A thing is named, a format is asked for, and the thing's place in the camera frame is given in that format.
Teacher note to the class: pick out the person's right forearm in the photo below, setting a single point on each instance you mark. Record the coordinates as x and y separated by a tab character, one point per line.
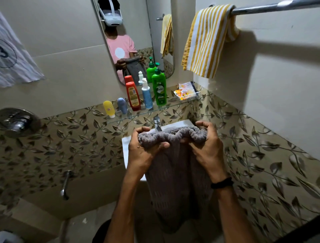
231	212

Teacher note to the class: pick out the chrome towel bar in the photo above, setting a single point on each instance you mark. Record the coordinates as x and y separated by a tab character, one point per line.
275	6

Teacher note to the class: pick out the blue white spray bottle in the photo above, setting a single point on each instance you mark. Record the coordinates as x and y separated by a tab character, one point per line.
147	95

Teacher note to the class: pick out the clear soap tray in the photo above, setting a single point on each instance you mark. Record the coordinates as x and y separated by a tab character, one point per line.
186	95

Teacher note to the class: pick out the white bucket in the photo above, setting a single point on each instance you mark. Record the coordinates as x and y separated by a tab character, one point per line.
10	237

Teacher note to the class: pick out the yellow white striped towel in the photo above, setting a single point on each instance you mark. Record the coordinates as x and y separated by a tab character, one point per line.
207	40

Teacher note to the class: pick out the chrome wall spout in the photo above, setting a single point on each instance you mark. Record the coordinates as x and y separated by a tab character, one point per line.
65	184

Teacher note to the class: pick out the person's left hand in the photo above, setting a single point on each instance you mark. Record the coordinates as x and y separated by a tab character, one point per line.
138	156

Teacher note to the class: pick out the grey textured towel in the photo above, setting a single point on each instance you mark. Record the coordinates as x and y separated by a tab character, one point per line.
176	180

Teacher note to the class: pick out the grey blue roll-on bottle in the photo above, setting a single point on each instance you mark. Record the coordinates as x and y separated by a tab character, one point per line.
122	105

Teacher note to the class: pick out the orange red shampoo bottle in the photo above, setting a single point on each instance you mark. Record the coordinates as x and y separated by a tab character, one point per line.
133	95

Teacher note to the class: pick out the white printed cloth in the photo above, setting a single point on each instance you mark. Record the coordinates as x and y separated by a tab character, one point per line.
15	60

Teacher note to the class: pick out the black wristband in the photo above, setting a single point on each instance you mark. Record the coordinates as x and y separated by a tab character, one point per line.
222	183

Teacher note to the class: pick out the person's right hand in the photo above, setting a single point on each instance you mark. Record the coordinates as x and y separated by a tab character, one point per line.
210	150

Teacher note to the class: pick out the yellow tube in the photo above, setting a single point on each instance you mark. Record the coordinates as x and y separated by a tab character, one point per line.
109	108

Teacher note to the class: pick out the chrome basin tap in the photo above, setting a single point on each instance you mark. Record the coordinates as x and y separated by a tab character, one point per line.
157	124

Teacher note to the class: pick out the white wash basin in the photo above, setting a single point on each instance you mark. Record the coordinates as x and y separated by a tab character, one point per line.
160	130

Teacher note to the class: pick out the glass shelf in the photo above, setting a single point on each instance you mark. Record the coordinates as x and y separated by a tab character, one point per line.
150	110

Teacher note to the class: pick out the person's right thumb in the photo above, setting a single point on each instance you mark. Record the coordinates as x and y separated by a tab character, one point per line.
188	144

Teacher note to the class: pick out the person's left thumb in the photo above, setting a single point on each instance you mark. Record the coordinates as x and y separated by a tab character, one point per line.
158	147

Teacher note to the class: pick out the green pump bottle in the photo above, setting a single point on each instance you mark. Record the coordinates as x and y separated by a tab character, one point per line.
159	86

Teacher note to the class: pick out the wall mirror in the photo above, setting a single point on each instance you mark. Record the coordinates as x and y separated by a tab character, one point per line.
135	37

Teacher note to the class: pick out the person's left forearm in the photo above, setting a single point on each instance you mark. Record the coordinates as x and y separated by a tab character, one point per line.
121	207

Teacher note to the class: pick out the chrome shower mixer valve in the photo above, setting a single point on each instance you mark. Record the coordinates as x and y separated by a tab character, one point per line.
17	122

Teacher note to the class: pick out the packet of soap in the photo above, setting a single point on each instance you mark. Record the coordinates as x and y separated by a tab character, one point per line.
187	87

